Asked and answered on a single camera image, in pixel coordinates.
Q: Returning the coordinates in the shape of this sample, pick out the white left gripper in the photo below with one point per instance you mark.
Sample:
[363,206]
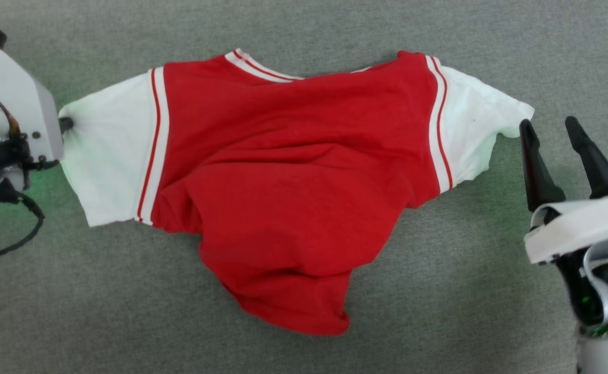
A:
[23,93]

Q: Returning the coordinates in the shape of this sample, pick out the red and white shirt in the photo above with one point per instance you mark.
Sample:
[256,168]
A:
[293,171]

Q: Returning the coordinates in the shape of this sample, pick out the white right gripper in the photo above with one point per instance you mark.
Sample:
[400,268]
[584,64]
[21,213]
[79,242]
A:
[579,228]

